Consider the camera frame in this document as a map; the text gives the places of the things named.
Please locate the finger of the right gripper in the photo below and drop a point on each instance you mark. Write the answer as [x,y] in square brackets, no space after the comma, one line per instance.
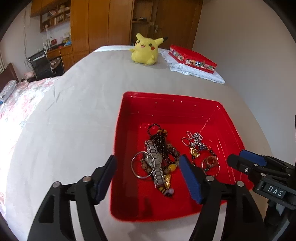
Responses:
[253,157]
[243,168]

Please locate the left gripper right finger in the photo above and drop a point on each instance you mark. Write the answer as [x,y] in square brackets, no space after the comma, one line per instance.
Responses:
[243,220]

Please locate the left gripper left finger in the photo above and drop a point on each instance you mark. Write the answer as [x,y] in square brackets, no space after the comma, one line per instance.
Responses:
[53,220]

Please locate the red plastic tray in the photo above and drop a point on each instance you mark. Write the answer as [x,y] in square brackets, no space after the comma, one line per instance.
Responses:
[133,194]

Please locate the floral pink bedsheet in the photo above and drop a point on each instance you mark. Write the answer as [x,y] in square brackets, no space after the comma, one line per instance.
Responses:
[19,106]

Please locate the red decorated tin box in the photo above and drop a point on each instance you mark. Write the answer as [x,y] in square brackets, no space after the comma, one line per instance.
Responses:
[192,59]

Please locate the white folded towel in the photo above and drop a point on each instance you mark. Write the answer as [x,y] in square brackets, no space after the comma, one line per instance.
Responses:
[187,70]

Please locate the blue white folded cloth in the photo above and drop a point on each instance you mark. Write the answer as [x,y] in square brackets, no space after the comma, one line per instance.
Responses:
[7,91]

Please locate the black office chair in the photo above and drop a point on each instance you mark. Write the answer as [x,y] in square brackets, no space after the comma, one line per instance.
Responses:
[45,68]

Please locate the dark wooden headboard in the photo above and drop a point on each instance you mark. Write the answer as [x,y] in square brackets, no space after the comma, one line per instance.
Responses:
[7,75]

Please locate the yellow Pikachu plush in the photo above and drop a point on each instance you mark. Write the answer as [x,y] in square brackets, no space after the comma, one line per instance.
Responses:
[145,50]

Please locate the wooden door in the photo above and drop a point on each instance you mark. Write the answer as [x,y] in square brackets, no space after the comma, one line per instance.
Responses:
[178,22]

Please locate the wooden desk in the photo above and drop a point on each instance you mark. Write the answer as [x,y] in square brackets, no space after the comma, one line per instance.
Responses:
[65,53]

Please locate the wooden wardrobe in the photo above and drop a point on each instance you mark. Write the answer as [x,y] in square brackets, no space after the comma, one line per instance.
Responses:
[94,24]

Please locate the wooden wall bookshelf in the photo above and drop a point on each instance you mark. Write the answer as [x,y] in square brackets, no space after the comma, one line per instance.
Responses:
[54,13]

